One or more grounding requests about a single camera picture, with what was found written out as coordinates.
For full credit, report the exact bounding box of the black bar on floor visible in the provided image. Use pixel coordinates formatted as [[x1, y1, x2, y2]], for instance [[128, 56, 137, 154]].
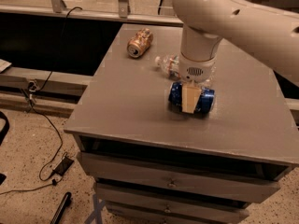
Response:
[[50, 192, 72, 224]]

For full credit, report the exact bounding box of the grey drawer cabinet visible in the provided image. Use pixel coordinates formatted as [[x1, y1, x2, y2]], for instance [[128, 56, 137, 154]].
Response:
[[65, 24, 299, 210]]

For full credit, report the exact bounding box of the black power adapter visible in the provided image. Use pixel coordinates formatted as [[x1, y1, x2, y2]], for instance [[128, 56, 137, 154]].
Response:
[[53, 156, 74, 176]]

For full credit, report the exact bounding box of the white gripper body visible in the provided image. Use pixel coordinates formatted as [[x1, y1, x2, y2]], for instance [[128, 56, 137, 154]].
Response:
[[178, 54, 216, 83]]

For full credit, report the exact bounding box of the black strap at left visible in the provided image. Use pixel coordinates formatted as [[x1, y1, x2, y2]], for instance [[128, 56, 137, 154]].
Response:
[[0, 110, 11, 147]]

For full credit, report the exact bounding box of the grey drawer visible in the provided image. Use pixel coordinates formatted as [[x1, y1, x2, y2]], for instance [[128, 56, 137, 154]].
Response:
[[105, 202, 200, 224], [94, 183, 249, 224], [78, 152, 280, 203]]

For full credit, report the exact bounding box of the gold crushed soda can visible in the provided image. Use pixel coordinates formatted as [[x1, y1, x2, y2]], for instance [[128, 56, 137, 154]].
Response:
[[127, 28, 153, 58]]

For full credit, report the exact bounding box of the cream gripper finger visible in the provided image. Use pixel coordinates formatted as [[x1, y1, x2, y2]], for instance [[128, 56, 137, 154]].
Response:
[[181, 83, 202, 114]]

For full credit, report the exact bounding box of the bottom grey drawer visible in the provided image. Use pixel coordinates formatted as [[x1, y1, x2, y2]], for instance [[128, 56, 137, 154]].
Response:
[[105, 202, 200, 224]]

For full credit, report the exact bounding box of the top grey drawer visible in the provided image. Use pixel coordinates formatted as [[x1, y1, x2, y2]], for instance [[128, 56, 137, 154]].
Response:
[[78, 152, 280, 203]]

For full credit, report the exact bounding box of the black cable on floor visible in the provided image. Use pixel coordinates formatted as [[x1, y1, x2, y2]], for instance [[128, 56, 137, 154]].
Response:
[[0, 7, 83, 196]]

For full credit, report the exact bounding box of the middle grey drawer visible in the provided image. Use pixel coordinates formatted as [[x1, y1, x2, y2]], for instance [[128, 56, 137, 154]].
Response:
[[94, 183, 249, 224]]

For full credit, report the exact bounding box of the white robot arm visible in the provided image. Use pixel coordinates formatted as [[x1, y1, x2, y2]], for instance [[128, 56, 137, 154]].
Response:
[[173, 0, 299, 86]]

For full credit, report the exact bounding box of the metal railing frame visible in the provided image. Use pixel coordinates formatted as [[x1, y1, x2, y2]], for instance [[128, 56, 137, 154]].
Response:
[[0, 0, 299, 28]]

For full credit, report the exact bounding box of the blue pepsi can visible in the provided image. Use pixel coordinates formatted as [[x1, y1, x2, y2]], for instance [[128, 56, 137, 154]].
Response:
[[168, 82, 215, 114]]

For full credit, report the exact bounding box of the clear plastic water bottle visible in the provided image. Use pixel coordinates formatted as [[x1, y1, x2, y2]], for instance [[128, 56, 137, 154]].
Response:
[[155, 55, 215, 88]]

